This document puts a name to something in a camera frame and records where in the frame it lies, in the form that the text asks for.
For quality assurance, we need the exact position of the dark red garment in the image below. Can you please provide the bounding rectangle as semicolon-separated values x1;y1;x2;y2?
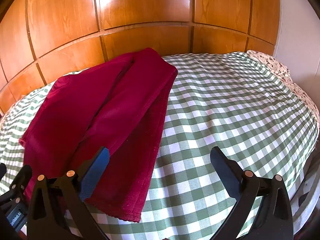
20;48;178;222

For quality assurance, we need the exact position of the floral patterned pillow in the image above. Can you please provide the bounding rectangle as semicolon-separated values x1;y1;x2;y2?
246;50;319;128

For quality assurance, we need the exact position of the wooden panelled headboard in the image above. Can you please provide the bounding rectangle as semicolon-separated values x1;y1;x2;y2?
1;0;280;113

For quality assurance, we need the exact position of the green white checkered bedspread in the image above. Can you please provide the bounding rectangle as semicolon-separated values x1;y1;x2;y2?
0;51;320;240

